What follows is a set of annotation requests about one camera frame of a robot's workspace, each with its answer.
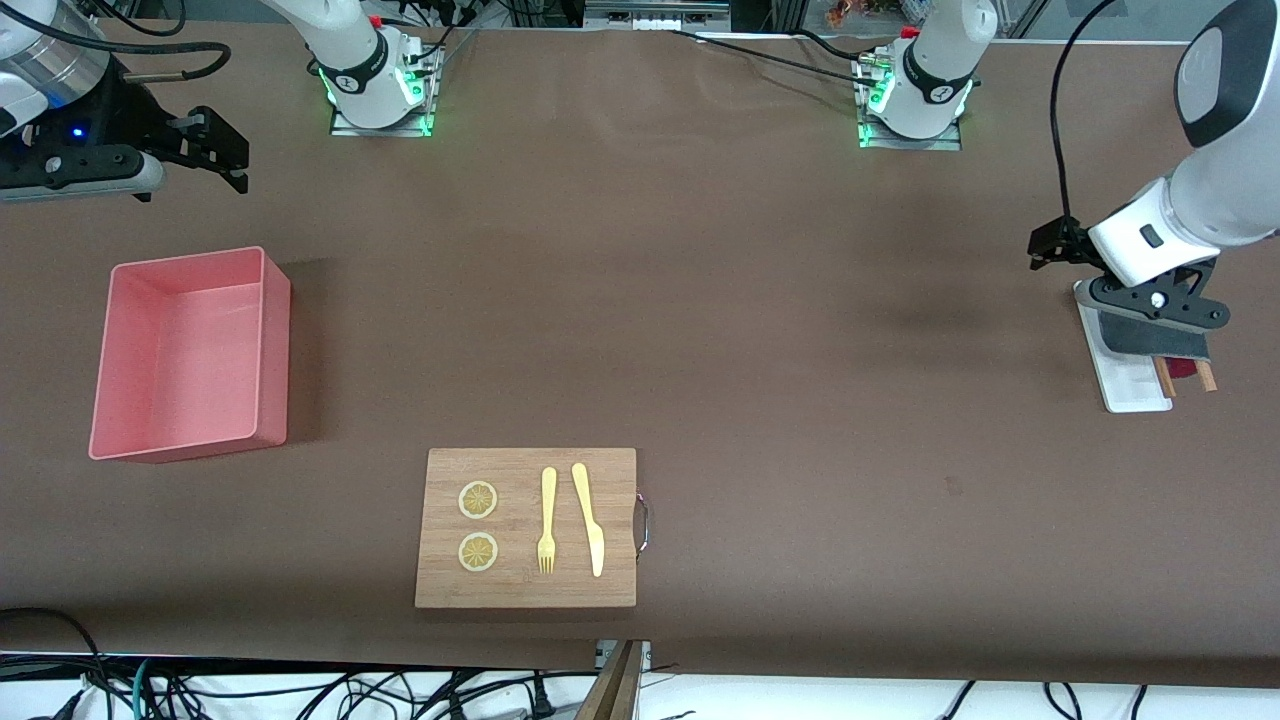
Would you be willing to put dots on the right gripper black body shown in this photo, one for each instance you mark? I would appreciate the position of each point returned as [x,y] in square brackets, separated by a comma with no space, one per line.
[128,122]

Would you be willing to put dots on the grey and pink cloth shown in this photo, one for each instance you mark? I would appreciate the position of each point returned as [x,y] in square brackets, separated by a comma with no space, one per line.
[1150,342]

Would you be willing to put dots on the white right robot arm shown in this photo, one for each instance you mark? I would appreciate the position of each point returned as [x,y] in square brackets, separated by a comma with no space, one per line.
[350,50]

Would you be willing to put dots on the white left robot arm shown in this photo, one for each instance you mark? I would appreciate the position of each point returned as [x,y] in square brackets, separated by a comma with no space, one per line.
[1230,190]

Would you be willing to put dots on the white rectangular tray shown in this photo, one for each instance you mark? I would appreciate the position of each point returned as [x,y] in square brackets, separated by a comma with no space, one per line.
[1130,392]

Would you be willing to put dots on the pink plastic box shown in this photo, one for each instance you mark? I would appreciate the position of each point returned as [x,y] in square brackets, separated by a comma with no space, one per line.
[180,360]

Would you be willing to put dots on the orange small object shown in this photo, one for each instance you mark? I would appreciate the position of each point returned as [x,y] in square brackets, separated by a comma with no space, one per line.
[845,12]

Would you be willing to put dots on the lemon slice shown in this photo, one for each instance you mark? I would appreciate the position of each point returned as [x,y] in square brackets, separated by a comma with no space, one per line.
[478,500]
[478,552]

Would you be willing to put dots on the grey port strip device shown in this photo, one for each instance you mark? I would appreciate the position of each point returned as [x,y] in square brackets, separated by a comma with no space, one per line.
[655,12]

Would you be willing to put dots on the yellow plastic fork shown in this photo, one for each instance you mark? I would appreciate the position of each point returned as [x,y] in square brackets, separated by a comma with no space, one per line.
[548,500]

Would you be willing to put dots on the yellow plastic knife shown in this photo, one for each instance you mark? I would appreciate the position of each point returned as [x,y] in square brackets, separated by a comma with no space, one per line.
[590,520]

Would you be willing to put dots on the wooden cutting board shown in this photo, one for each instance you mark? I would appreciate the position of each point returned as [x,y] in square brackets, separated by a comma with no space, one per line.
[520,585]

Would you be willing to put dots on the brown wooden stand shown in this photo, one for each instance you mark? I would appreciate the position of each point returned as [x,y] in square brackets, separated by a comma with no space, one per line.
[615,690]

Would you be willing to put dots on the black plug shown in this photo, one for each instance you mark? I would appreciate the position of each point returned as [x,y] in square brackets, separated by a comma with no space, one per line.
[542,700]

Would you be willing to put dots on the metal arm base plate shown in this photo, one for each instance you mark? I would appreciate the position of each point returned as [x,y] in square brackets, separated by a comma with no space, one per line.
[345,125]
[945,142]

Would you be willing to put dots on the small metal bracket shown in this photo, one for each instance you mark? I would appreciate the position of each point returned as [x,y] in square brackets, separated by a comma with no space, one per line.
[645,652]

